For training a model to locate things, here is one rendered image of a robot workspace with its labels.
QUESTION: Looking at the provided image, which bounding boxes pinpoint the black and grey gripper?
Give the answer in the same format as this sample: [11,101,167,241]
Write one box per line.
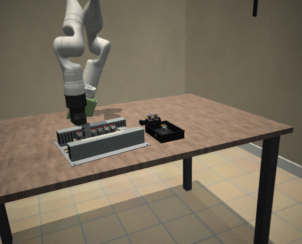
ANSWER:
[64,80,97,138]

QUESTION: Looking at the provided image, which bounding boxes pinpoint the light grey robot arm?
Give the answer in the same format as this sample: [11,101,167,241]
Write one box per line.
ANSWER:
[53,0,111,89]

